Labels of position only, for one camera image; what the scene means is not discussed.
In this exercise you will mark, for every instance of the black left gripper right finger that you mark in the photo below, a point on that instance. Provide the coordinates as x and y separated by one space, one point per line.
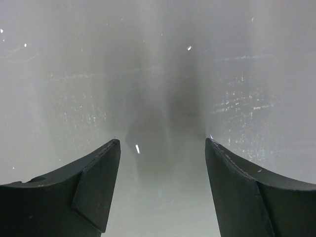
251 201

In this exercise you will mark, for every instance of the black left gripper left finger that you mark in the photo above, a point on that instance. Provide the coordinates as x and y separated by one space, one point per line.
71 201

